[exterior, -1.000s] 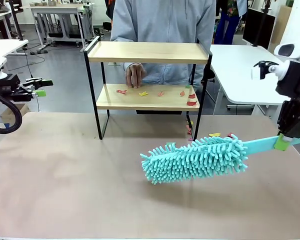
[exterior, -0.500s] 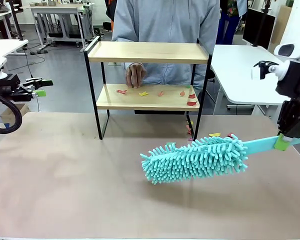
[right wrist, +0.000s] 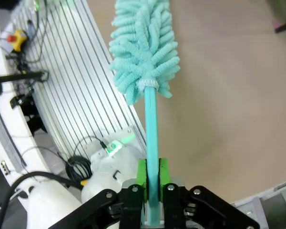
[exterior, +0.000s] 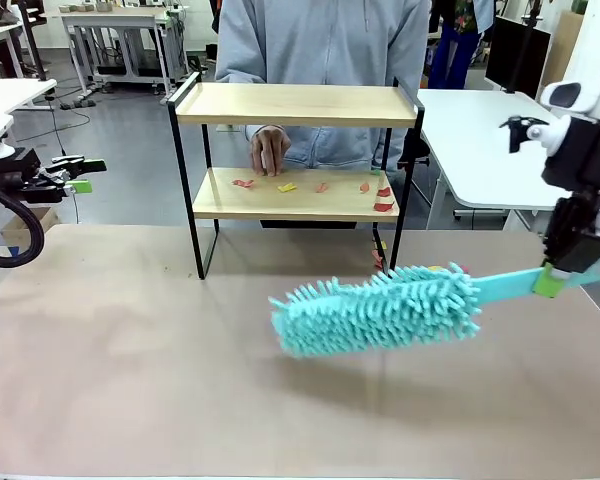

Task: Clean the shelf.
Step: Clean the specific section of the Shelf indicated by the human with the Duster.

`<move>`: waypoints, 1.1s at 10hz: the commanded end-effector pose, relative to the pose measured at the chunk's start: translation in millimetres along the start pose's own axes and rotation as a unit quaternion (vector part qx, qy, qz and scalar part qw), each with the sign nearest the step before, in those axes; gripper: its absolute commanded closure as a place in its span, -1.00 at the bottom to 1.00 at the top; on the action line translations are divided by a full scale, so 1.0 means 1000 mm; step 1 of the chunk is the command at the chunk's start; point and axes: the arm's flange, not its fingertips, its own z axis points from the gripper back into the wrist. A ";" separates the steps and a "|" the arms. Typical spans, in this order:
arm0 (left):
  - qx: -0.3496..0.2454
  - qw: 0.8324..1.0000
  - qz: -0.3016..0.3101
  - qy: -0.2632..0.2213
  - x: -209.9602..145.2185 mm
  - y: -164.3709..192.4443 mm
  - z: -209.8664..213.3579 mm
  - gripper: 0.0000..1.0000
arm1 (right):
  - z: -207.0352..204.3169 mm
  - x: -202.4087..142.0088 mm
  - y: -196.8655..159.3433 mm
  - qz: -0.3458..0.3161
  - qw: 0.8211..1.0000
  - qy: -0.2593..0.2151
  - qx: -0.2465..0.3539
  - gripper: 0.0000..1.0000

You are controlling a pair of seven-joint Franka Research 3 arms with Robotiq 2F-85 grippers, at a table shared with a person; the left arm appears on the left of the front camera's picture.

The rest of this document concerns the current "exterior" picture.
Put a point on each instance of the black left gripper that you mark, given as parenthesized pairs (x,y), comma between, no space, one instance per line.
(15,175)

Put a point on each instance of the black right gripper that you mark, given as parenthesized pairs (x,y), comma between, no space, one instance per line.
(590,160)

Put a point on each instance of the teal microfibre duster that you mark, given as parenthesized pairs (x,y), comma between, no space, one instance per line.
(370,320)

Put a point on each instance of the person's left forearm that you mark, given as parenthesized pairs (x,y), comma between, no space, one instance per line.
(387,147)

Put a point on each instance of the person's right forearm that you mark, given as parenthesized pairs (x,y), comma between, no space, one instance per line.
(265,128)

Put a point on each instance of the person's right hand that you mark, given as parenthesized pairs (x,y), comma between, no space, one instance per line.
(270,150)

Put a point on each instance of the cardboard box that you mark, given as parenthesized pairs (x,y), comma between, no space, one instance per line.
(30,225)

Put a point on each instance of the black floor power strip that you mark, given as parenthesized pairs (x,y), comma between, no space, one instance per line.
(77,103)

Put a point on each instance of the white table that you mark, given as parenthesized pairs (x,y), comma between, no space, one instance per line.
(10,95)
(490,160)

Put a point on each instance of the black chair pole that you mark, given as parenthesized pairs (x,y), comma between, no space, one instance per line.
(34,45)

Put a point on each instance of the wooden top desk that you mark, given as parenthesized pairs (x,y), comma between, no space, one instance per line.
(110,17)

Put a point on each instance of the brown cardboard panel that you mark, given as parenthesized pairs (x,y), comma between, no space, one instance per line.
(562,50)

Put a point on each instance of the black office chair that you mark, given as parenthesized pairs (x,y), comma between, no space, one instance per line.
(415,150)

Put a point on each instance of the black monitor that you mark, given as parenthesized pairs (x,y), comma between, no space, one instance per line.
(517,50)

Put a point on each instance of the person in blue trousers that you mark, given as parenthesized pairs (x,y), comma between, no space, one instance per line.
(452,55)

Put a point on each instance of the orange paper scrap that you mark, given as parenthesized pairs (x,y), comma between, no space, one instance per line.
(321,188)

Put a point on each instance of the person in grey hoodie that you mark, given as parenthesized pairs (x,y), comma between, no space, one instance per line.
(320,45)

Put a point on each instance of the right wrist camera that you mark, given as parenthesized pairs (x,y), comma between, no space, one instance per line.
(545,134)

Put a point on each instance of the black frame wooden shelf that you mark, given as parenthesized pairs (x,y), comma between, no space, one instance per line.
(295,112)

